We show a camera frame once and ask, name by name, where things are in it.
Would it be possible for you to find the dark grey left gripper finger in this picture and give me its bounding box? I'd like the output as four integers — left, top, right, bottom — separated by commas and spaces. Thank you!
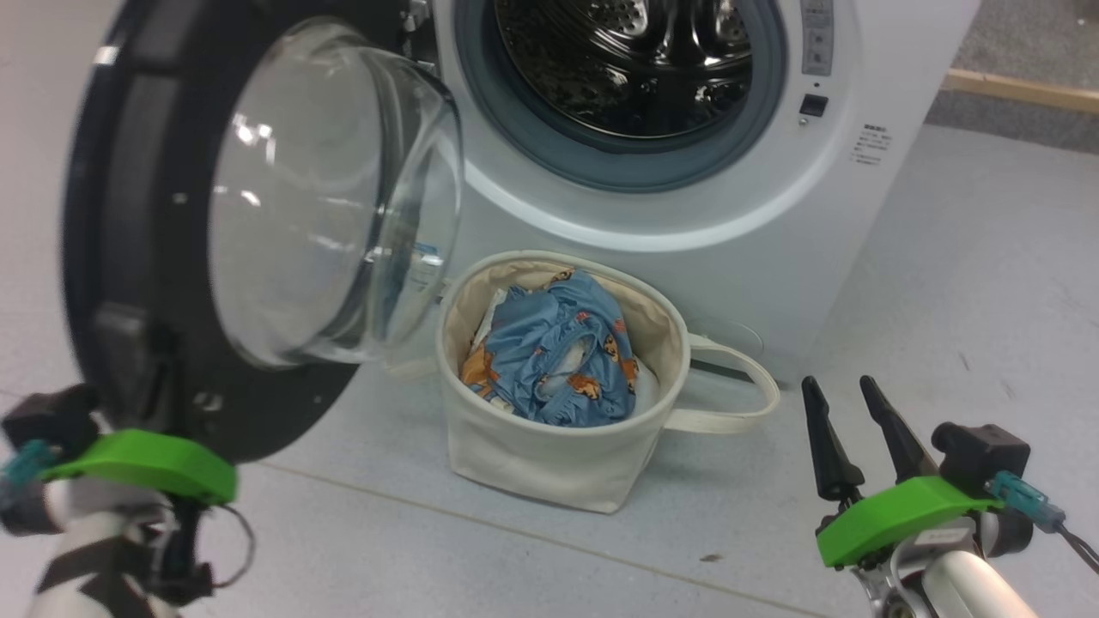
90, 300, 177, 430

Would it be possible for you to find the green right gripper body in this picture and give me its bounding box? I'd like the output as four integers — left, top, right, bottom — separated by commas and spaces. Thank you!
816, 475, 1005, 569

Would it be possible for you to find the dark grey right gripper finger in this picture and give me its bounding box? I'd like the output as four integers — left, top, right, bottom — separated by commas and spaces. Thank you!
801, 376, 865, 503
859, 375, 939, 483

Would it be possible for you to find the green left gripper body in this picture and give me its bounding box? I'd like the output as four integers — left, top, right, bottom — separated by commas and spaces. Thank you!
41, 429, 237, 506

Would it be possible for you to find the black round glass washer door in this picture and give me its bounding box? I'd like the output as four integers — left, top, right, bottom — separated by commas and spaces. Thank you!
60, 0, 464, 464

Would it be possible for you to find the cream and blue bear-print garment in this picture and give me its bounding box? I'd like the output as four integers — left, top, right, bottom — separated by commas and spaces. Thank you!
461, 343, 516, 404

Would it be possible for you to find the white front-load washing machine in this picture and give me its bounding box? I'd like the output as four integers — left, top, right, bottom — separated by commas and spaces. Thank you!
404, 0, 981, 387

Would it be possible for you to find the stainless steel washing machine drum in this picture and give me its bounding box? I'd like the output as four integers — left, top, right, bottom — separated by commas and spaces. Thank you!
494, 0, 755, 140

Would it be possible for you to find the white stuffed liner bag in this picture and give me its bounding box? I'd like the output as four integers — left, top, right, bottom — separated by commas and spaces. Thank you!
471, 288, 662, 413

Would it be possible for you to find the cream canvas laundry basket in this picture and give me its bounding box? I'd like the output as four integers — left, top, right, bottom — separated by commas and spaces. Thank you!
384, 250, 780, 514

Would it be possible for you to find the small black text sticker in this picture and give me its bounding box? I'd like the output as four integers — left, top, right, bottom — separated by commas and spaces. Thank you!
850, 123, 894, 166

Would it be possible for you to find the grey warning label sticker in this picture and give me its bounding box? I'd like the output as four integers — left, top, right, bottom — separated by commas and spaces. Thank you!
800, 0, 835, 76

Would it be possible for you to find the teal-plug left camera cable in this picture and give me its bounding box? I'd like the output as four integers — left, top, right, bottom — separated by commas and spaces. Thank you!
0, 439, 57, 507

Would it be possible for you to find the teal-plug camera cable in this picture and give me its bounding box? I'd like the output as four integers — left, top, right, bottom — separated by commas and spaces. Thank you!
986, 470, 1099, 574
0, 439, 57, 507

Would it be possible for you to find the teal-plug right camera cable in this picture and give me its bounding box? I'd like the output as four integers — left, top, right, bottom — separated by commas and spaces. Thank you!
986, 470, 1099, 574

